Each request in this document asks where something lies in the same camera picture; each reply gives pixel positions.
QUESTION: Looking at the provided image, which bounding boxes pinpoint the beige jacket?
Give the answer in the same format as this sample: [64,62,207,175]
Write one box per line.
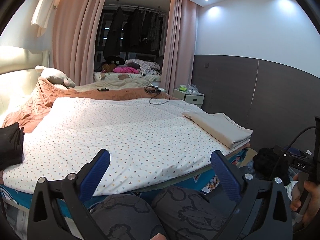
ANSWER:
[182,112,253,149]

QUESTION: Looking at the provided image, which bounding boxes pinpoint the black folded clothes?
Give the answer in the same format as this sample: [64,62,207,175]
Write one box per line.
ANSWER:
[0,122,24,171]

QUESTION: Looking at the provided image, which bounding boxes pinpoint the person right hand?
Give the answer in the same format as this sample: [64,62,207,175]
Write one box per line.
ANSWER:
[290,172,319,227]

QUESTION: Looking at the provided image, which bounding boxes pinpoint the grey patterned trousers legs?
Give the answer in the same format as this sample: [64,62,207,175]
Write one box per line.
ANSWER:
[90,186,227,240]

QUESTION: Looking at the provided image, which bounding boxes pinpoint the white floral bed sheet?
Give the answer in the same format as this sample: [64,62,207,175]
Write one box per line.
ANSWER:
[3,98,231,196]

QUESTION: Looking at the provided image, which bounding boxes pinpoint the small black device on quilt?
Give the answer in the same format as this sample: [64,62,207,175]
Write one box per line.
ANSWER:
[97,88,109,92]

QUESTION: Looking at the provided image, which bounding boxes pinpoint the rust orange quilt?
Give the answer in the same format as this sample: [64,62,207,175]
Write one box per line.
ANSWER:
[1,77,174,133]

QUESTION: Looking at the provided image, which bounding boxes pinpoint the white bedside cabinet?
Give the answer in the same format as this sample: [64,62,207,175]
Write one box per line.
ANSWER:
[172,85,204,108]

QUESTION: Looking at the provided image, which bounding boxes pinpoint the beige blanket far bed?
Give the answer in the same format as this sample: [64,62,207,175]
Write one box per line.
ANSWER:
[74,72,161,92]

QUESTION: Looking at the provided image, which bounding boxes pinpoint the white plush pillow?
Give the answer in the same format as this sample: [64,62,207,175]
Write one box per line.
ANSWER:
[35,65,75,88]

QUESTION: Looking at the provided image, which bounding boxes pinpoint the pink cloth on far bed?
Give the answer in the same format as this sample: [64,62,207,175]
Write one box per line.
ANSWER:
[113,66,140,74]

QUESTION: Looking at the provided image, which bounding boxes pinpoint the cream padded headboard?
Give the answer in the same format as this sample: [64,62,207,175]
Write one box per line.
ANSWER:
[1,46,50,119]

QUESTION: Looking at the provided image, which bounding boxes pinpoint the right pink curtain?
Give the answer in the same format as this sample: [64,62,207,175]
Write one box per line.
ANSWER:
[161,0,197,95]

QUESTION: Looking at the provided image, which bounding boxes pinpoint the pink curtain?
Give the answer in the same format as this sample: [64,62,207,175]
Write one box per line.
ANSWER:
[52,0,105,86]
[161,0,197,95]

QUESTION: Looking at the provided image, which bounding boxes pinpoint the left pink curtain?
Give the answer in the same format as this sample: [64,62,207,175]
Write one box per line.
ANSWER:
[52,0,105,86]

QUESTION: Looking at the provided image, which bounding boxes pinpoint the black cable on bed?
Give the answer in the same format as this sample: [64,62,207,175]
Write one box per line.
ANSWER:
[144,86,170,105]

